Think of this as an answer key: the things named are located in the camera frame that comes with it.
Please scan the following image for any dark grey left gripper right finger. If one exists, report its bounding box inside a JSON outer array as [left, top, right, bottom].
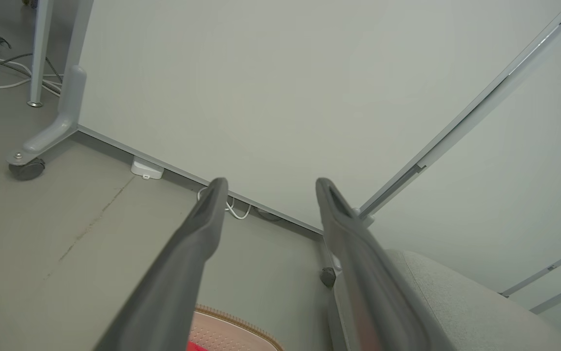
[[315, 177, 438, 351]]

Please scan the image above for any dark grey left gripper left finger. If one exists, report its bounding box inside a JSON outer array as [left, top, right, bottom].
[[94, 177, 229, 351]]

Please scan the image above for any grey fabric sofa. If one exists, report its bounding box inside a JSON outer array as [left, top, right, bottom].
[[328, 249, 561, 351]]

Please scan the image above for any beige perforated laundry basket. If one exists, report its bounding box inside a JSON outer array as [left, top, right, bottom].
[[188, 305, 285, 351]]

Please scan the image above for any white plastic power box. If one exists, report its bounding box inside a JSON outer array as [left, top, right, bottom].
[[131, 156, 165, 180]]

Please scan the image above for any grey partition leg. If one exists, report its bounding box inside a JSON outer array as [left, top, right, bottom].
[[6, 0, 95, 166]]

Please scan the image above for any large white partition panel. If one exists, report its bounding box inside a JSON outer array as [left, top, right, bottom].
[[73, 0, 561, 234]]

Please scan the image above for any grey metal table leg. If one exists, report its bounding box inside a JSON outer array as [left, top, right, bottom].
[[27, 0, 55, 108]]

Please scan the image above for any thin white looped cable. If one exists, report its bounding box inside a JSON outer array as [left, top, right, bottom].
[[197, 187, 252, 220]]

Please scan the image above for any black floor cable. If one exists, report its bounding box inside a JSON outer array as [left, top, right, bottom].
[[255, 207, 284, 223]]

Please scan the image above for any thin grey floor cable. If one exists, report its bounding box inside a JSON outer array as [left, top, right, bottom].
[[0, 52, 64, 84]]

